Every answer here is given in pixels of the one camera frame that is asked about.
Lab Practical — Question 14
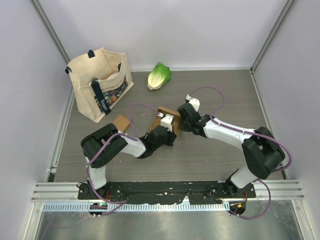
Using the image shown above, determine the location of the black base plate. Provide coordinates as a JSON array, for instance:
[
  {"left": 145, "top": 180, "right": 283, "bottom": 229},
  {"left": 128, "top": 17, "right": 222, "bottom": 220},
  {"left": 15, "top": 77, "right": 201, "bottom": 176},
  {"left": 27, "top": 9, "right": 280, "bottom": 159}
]
[{"left": 77, "top": 179, "right": 257, "bottom": 206}]

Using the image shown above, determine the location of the green lettuce head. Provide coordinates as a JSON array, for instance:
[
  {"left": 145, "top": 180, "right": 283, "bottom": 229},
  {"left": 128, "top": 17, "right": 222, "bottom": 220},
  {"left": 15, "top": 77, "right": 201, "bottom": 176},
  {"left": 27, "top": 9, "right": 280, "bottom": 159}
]
[{"left": 147, "top": 62, "right": 172, "bottom": 90}]

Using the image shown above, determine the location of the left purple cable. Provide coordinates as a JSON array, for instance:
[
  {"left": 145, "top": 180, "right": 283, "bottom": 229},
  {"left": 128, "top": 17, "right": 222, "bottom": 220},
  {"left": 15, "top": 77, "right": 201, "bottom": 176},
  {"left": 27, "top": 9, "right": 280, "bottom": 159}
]
[{"left": 85, "top": 102, "right": 163, "bottom": 217}]

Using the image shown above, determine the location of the brown cardboard box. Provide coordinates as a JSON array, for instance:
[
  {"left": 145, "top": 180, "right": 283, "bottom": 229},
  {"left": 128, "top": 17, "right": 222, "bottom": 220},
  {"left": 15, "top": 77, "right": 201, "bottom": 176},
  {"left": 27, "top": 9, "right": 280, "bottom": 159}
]
[{"left": 112, "top": 114, "right": 131, "bottom": 133}]

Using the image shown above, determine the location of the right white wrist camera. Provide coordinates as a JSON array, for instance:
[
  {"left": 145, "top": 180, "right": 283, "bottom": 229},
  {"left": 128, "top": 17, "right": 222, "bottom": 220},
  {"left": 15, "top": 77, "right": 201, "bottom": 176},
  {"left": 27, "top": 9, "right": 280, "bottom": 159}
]
[{"left": 185, "top": 94, "right": 200, "bottom": 112}]

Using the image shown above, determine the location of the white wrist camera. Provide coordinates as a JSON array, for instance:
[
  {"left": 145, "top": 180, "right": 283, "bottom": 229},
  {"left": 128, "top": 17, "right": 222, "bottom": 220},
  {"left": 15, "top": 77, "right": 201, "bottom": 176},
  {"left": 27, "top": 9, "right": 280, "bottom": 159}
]
[
  {"left": 157, "top": 112, "right": 175, "bottom": 132},
  {"left": 185, "top": 94, "right": 200, "bottom": 112}
]

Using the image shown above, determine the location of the white item inside bag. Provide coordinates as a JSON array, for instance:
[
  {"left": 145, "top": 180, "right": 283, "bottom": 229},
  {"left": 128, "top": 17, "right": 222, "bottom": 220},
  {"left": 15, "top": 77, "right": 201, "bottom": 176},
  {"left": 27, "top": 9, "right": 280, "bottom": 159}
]
[{"left": 107, "top": 72, "right": 120, "bottom": 80}]

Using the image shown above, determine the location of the beige canvas tote bag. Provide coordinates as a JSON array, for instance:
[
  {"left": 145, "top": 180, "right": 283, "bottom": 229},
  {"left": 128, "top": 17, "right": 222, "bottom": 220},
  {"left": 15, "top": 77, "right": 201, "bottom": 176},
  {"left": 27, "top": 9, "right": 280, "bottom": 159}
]
[{"left": 65, "top": 48, "right": 134, "bottom": 123}]

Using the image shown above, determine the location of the white slotted cable duct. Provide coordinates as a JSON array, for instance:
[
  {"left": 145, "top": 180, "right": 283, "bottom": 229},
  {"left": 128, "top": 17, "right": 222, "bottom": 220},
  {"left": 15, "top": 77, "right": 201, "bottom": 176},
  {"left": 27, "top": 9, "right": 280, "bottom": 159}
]
[{"left": 42, "top": 202, "right": 230, "bottom": 213}]

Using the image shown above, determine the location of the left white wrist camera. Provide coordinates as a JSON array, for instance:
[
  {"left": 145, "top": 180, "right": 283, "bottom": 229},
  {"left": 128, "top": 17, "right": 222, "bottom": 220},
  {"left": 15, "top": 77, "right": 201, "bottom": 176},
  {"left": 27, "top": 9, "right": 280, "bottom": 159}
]
[{"left": 157, "top": 112, "right": 175, "bottom": 132}]

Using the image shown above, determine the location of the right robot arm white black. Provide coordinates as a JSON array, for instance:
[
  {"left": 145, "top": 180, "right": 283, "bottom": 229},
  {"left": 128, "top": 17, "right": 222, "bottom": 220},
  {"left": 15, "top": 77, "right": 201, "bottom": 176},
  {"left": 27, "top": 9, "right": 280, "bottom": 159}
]
[{"left": 177, "top": 102, "right": 285, "bottom": 198}]

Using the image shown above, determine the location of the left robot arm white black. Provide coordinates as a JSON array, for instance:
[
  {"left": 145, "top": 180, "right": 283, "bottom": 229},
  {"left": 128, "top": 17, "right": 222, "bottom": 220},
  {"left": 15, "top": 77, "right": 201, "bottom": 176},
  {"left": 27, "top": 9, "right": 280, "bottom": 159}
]
[{"left": 80, "top": 123, "right": 177, "bottom": 200}]

